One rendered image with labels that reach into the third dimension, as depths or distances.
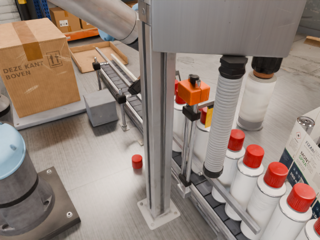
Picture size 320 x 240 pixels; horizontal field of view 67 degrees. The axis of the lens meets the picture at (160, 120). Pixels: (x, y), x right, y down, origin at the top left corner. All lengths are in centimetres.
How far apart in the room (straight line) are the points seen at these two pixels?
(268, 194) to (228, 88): 23
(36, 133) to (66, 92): 20
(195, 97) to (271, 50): 16
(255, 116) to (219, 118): 50
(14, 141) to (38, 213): 19
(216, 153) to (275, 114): 62
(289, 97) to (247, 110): 32
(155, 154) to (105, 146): 40
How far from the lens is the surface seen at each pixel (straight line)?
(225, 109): 34
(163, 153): 51
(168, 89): 41
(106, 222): 68
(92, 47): 165
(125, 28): 56
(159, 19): 31
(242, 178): 52
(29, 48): 96
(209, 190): 67
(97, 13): 53
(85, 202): 72
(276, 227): 51
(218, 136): 37
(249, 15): 31
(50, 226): 68
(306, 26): 532
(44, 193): 68
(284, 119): 98
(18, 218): 67
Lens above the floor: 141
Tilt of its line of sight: 37 degrees down
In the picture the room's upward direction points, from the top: straight up
